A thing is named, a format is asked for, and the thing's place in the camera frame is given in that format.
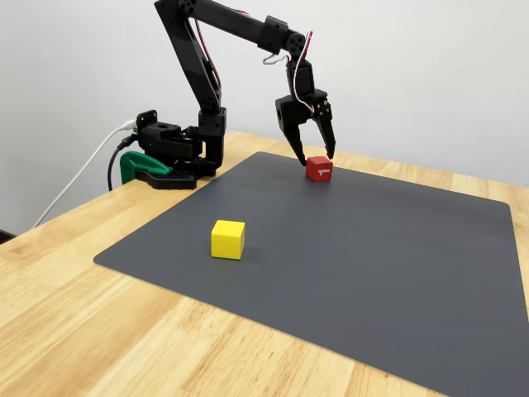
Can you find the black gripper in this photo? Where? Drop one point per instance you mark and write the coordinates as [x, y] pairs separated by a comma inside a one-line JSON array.
[[292, 114]]

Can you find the red cube with white numeral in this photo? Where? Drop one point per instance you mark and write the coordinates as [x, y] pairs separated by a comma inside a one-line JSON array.
[[319, 170]]

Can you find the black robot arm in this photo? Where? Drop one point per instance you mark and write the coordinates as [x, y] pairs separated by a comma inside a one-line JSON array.
[[194, 70]]

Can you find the yellow cube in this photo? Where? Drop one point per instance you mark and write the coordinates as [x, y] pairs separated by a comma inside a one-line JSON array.
[[226, 240]]

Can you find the dark grey mat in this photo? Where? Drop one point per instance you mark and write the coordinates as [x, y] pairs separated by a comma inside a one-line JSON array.
[[330, 269]]

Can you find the green table clamp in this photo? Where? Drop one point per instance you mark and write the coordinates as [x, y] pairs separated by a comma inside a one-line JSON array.
[[136, 163]]

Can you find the dark object beyond table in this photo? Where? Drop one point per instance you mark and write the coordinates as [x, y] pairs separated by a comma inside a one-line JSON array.
[[5, 235]]

